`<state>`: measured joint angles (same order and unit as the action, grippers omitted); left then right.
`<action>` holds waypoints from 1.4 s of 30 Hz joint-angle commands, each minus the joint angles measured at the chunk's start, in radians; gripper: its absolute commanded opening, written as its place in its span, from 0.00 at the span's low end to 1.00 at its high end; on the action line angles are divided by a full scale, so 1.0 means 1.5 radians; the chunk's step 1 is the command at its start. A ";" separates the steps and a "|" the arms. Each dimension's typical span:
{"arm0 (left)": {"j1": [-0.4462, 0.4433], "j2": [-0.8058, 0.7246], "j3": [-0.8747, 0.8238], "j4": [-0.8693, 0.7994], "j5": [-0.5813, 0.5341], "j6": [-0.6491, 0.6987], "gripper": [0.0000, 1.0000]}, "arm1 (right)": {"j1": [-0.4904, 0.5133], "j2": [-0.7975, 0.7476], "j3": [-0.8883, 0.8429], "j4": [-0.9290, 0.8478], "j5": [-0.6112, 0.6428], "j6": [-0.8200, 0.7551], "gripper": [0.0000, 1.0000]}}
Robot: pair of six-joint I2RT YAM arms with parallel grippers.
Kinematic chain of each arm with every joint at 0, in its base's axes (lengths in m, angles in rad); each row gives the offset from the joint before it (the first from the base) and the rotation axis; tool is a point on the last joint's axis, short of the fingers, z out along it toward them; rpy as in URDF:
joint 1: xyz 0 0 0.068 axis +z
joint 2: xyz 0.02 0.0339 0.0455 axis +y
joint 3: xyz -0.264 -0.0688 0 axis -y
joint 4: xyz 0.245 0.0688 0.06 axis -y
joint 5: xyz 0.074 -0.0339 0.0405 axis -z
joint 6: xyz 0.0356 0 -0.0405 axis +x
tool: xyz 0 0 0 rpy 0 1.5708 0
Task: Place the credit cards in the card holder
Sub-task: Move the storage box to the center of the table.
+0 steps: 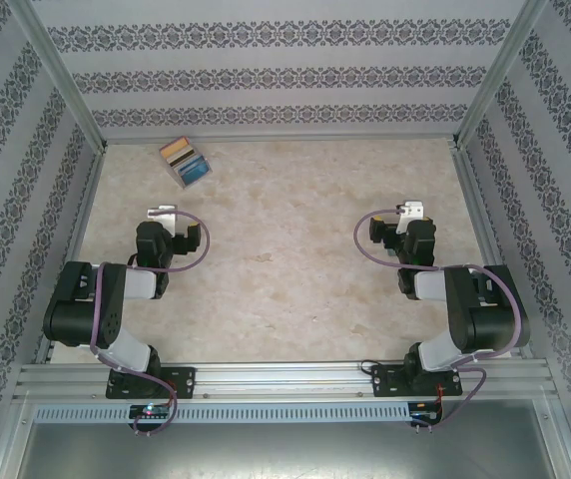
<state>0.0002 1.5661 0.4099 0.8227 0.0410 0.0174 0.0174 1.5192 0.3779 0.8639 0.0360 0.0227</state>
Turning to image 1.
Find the grey metallic pieces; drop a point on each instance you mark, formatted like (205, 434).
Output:
(181, 180)

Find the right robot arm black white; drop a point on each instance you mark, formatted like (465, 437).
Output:
(495, 319)

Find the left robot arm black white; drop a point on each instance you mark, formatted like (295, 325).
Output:
(71, 299)

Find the left controller board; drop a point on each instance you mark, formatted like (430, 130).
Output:
(148, 411)

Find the controller board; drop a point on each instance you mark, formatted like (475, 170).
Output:
(148, 411)
(425, 414)

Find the right controller board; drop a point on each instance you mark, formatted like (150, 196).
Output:
(425, 414)

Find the grey metal panel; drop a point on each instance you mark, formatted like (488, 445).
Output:
(285, 451)

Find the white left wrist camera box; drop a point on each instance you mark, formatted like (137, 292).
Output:
(166, 213)

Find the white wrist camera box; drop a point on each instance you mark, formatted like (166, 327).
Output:
(411, 209)
(166, 213)

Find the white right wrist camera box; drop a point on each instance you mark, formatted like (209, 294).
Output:
(411, 209)

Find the aluminium side rail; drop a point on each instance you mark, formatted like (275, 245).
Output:
(73, 249)
(475, 199)

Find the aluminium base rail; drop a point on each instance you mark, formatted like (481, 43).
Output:
(285, 379)

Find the aluminium frame post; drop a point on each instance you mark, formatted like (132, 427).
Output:
(56, 70)
(497, 70)

